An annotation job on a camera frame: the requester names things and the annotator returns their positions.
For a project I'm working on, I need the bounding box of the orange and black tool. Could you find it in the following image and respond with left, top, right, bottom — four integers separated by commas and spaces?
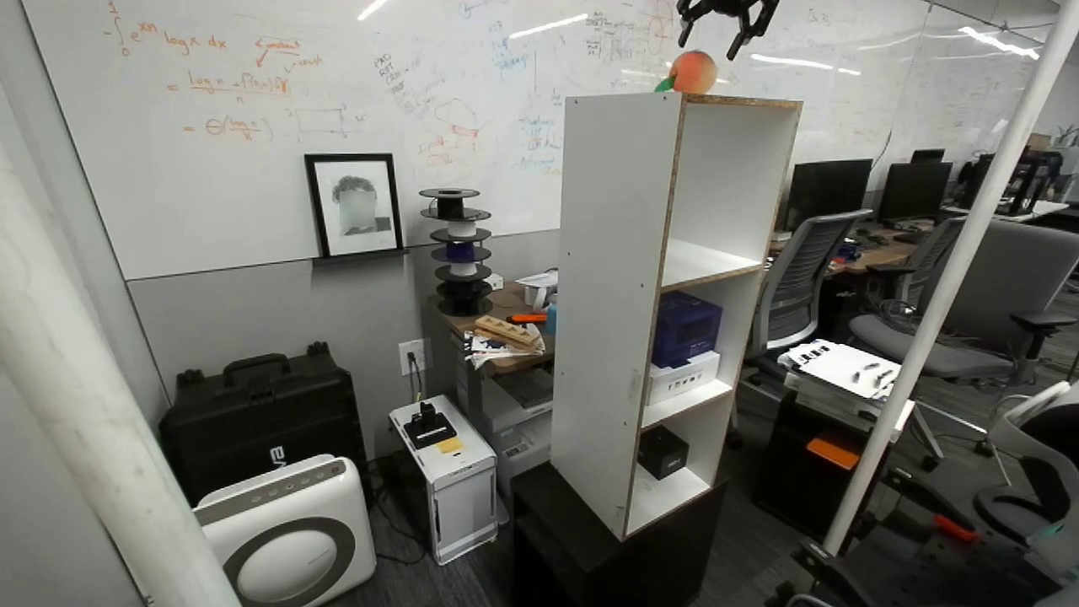
802, 435, 985, 554

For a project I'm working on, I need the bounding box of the white computer tower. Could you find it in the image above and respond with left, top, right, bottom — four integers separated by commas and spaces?
386, 392, 503, 571

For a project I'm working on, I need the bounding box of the white and black chair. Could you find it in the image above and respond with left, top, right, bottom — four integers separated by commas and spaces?
972, 376, 1079, 576

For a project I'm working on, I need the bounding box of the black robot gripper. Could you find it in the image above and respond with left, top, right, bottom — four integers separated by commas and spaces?
676, 0, 786, 65

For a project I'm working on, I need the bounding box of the black framed portrait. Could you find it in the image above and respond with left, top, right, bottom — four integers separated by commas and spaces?
300, 151, 407, 264

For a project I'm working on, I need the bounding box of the whiteboard with writing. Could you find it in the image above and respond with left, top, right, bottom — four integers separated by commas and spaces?
21, 0, 1079, 284

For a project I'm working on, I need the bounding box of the black computer monitor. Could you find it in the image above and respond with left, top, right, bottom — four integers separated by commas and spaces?
781, 156, 877, 233
872, 157, 958, 227

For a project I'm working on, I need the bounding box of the cluttered side table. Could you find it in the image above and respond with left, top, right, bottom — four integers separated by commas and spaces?
430, 266, 562, 475

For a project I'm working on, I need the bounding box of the thick white pole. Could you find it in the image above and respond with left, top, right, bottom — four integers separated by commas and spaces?
0, 156, 246, 607

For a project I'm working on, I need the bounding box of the black stand under shelf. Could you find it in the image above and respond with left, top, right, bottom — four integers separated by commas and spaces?
507, 457, 731, 607

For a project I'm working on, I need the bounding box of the black device on tower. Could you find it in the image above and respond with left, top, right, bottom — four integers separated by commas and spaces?
403, 399, 463, 451

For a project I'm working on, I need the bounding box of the grey upholstered office chair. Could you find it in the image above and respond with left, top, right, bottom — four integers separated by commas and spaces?
845, 211, 1079, 383

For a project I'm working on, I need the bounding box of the peach plushie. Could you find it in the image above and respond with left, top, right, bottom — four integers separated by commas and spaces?
654, 47, 722, 96

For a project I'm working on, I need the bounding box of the black hard carrying case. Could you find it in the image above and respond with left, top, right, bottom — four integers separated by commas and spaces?
155, 337, 372, 506

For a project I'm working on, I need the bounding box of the blue box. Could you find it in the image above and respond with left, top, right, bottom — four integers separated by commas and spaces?
651, 291, 725, 372

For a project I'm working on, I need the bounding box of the thin white diagonal pole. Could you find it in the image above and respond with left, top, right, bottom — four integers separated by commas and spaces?
821, 0, 1079, 560

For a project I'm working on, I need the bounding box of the grey mesh office chair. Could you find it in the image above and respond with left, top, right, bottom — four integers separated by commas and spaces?
745, 204, 877, 361

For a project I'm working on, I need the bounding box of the white wall outlet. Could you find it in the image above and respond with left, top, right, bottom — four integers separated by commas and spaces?
396, 337, 431, 376

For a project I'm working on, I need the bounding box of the white panel with holes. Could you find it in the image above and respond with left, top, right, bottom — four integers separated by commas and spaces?
775, 337, 904, 404

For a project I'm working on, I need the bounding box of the small black box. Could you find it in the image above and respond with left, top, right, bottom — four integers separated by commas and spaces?
635, 420, 692, 482

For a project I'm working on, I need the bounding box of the white wooden shelf unit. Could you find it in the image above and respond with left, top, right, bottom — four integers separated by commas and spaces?
548, 91, 807, 547

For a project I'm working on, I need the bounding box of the white round air purifier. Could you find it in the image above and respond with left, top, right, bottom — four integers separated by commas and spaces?
194, 451, 382, 607

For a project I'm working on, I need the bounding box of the white flat box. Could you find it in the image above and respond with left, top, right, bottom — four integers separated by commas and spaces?
643, 346, 725, 409

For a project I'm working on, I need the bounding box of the stack of filament spools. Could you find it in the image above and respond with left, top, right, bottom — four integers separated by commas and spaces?
417, 186, 499, 321

